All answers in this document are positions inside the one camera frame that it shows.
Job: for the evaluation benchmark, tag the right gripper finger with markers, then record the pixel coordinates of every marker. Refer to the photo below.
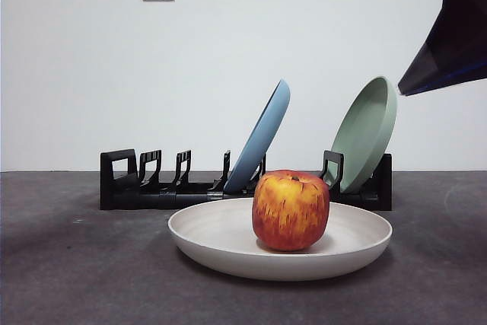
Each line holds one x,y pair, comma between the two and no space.
456,43

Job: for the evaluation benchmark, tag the red and yellow apple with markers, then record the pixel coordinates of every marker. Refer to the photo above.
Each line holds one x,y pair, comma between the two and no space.
289,211

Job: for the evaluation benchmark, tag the pale yellow cream plate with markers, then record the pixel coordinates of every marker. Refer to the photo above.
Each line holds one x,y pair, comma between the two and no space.
213,233

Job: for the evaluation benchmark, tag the green plate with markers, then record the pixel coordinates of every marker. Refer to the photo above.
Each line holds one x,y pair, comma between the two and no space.
362,138

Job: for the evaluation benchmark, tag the blue plate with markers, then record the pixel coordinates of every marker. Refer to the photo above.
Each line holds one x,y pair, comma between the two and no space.
259,138

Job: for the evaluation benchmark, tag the black plate rack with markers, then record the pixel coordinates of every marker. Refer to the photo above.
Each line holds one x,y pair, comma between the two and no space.
122,200

